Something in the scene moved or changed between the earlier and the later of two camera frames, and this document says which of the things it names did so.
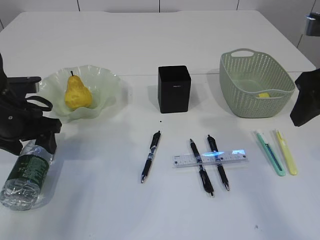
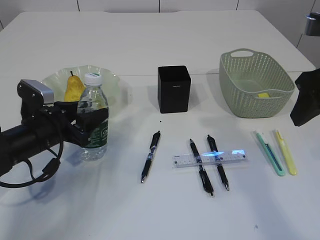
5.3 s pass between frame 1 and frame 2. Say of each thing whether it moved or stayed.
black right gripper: stayed
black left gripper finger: moved
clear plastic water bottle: moved
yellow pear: stayed
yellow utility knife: stayed
